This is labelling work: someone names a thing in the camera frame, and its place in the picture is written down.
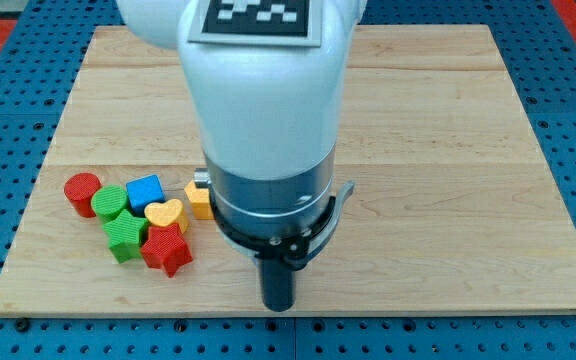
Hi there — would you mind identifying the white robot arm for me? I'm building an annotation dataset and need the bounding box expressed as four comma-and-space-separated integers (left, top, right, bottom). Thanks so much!
117, 0, 366, 260

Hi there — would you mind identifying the red cylinder block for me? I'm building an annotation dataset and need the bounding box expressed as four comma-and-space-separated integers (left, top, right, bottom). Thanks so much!
64, 172, 102, 218

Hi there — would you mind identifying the red star block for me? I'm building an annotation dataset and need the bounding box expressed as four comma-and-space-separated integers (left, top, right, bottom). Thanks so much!
140, 224, 193, 278

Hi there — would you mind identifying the blue cube block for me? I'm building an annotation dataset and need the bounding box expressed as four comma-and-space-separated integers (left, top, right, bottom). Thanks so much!
126, 174, 165, 217

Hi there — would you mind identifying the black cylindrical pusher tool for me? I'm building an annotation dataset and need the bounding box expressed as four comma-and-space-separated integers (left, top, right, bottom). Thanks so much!
258, 259, 295, 312

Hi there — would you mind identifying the black clamp ring with lever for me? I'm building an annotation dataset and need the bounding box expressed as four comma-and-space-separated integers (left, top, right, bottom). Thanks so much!
208, 180, 356, 272

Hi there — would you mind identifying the wooden board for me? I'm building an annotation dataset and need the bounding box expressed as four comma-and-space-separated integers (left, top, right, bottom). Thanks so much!
0, 25, 576, 318

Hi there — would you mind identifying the black white fiducial marker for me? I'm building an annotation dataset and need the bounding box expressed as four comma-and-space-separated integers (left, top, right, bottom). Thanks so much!
188, 0, 322, 47

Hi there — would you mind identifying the green star block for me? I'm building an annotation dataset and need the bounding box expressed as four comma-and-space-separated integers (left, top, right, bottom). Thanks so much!
102, 209, 149, 263

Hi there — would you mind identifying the green cylinder block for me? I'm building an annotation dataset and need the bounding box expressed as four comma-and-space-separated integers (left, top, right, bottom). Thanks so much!
91, 185, 128, 223

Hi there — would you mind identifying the yellow pentagon block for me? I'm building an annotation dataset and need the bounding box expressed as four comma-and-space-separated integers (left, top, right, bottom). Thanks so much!
184, 180, 214, 220

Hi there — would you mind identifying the yellow heart block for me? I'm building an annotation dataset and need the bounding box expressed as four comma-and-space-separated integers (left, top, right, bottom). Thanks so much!
144, 199, 189, 233

